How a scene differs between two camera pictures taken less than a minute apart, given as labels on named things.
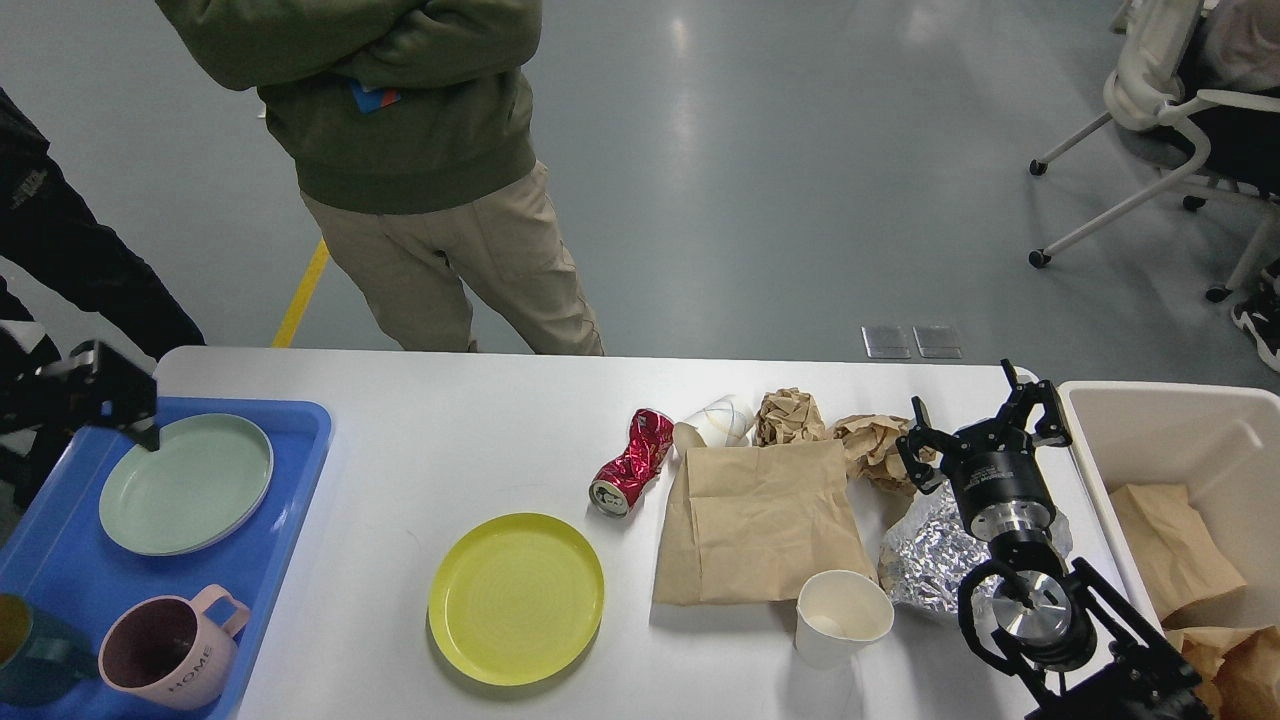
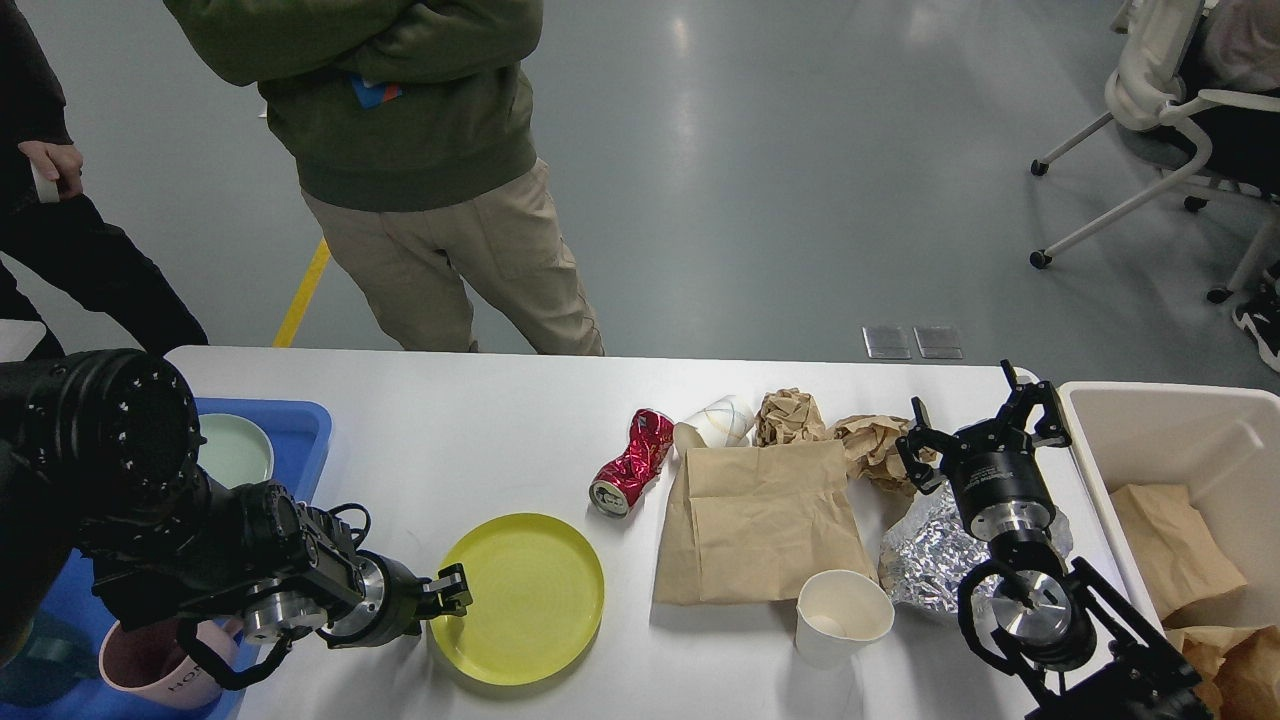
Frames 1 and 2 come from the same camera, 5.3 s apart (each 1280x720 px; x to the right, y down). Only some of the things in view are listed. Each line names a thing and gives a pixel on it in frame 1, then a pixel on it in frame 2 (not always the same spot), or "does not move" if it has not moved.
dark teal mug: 41,654 does not move
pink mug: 170,652 does not move
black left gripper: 68,402 to 393,606
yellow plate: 514,599 does not move
